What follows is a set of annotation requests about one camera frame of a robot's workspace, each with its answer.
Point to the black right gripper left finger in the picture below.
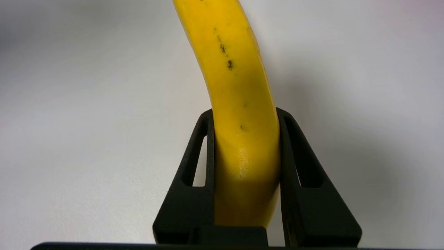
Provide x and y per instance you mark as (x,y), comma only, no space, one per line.
(187,208)

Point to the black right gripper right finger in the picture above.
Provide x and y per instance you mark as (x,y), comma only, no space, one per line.
(312,208)

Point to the yellow banana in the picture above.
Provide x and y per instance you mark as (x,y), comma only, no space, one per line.
(239,104)

